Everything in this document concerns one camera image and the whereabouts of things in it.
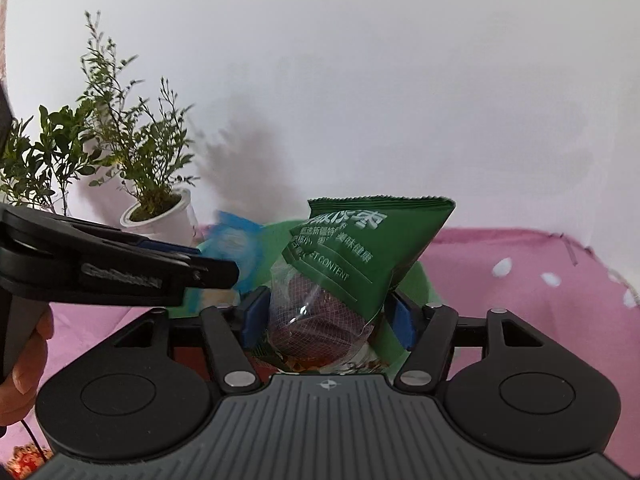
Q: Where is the green plant in glass vase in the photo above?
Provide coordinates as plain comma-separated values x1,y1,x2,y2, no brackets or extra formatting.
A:
0,102,117,219

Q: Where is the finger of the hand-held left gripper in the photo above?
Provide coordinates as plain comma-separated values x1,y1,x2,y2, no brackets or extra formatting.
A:
75,222,202,260
183,258,240,292

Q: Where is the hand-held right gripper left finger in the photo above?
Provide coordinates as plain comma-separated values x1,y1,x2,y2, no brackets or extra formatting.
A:
112,286,271,394

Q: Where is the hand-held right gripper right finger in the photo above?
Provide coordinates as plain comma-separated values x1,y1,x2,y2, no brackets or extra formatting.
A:
385,290,546,390

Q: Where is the light blue snack packet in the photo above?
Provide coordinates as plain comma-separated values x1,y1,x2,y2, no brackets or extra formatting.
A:
187,209,268,313

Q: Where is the green clear-window snack packet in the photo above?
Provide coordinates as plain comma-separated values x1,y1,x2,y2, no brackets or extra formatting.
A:
267,195,457,362

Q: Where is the person's left hand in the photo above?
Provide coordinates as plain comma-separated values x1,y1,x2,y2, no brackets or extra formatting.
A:
0,305,55,427

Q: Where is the green plastic bowl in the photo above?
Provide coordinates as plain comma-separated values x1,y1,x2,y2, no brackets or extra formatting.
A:
195,217,435,376

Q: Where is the pink printed tablecloth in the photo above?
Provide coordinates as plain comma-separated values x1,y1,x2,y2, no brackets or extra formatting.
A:
0,222,640,466

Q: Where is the green plant in white pot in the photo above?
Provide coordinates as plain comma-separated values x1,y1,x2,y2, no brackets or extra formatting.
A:
75,10,202,249

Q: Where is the black cable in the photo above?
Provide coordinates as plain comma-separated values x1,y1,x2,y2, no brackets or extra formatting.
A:
20,419,54,464

